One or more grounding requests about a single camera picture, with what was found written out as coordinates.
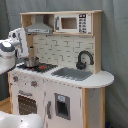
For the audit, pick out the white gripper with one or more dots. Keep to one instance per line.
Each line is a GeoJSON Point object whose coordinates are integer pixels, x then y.
{"type": "Point", "coordinates": [18, 40]}

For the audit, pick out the grey toy sink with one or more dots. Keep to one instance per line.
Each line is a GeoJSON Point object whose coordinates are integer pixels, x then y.
{"type": "Point", "coordinates": [72, 74]}

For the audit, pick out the white toy microwave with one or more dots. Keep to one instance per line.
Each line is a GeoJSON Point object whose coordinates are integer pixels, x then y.
{"type": "Point", "coordinates": [73, 23]}

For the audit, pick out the left red stove knob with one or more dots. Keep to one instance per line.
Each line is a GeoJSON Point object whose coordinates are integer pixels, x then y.
{"type": "Point", "coordinates": [15, 78]}

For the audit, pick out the wooden toy kitchen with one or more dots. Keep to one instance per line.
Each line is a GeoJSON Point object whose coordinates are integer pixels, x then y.
{"type": "Point", "coordinates": [87, 97]}

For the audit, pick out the right red stove knob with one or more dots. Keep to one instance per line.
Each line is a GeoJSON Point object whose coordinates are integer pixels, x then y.
{"type": "Point", "coordinates": [34, 83]}

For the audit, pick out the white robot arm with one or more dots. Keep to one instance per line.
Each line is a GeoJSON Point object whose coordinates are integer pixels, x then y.
{"type": "Point", "coordinates": [12, 48]}

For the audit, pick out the grey ice dispenser panel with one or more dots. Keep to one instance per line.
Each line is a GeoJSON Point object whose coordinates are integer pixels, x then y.
{"type": "Point", "coordinates": [62, 106]}

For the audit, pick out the black toy faucet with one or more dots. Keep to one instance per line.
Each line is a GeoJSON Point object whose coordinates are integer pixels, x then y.
{"type": "Point", "coordinates": [82, 65]}

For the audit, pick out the small metal pot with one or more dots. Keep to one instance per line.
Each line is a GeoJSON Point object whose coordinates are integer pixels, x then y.
{"type": "Point", "coordinates": [31, 61]}

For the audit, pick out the grey range hood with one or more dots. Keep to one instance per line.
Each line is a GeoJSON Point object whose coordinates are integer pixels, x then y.
{"type": "Point", "coordinates": [39, 26]}

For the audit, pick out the grey fridge door handle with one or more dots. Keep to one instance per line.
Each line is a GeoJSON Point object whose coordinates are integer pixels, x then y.
{"type": "Point", "coordinates": [48, 109]}

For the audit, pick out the toy oven door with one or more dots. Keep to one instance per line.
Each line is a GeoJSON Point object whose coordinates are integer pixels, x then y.
{"type": "Point", "coordinates": [26, 103]}

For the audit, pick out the black toy stovetop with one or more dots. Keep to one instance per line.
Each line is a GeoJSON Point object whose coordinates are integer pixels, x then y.
{"type": "Point", "coordinates": [41, 68]}

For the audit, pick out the red stove knob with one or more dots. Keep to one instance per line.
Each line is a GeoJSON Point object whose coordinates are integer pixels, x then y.
{"type": "Point", "coordinates": [15, 78]}
{"type": "Point", "coordinates": [34, 83]}

